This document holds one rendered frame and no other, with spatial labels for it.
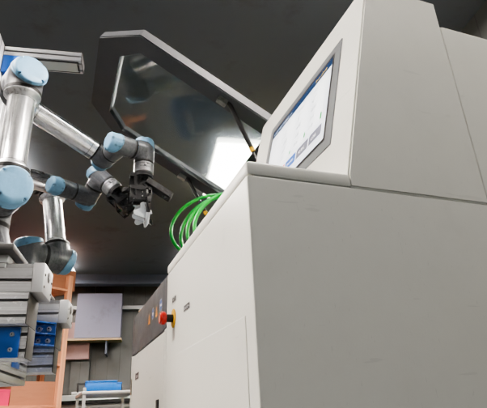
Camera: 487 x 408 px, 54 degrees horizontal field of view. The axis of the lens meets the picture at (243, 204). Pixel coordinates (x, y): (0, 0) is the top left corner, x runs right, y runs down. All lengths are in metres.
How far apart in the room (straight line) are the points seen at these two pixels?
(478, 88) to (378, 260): 0.62
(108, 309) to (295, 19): 6.56
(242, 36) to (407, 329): 2.73
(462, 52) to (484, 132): 0.25
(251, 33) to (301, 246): 2.63
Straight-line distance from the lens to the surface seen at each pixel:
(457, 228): 1.10
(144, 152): 1.88
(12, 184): 1.57
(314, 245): 0.88
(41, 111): 1.91
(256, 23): 3.33
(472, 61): 1.45
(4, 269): 1.59
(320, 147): 1.17
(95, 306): 8.82
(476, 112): 1.34
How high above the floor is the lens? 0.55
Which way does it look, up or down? 24 degrees up
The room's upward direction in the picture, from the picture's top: 3 degrees counter-clockwise
